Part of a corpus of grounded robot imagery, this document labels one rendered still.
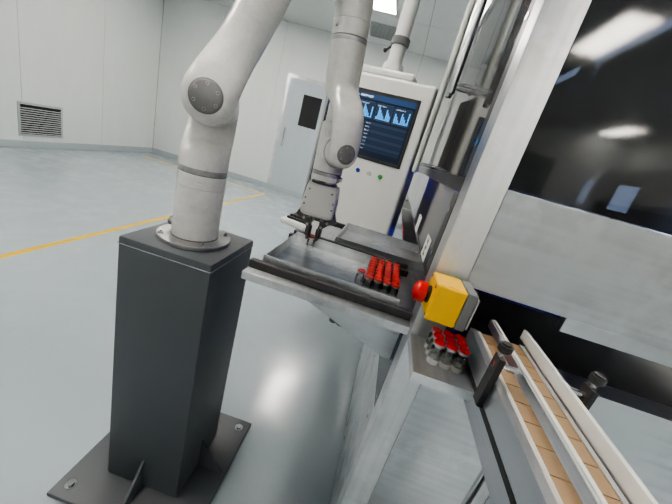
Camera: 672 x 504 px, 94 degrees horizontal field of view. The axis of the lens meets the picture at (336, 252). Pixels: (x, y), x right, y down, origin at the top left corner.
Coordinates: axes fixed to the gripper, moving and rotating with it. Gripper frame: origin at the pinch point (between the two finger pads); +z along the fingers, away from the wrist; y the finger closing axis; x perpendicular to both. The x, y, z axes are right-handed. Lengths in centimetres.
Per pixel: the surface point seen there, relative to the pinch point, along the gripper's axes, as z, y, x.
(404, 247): 5.9, -30.8, -38.0
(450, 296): -7, -34, 37
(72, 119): 37, 490, -354
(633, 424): 11, -79, 28
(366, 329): 15.3, -23.0, 18.1
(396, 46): -75, -2, -79
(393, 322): 6.7, -27.6, 26.6
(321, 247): 5.0, -2.9, -3.9
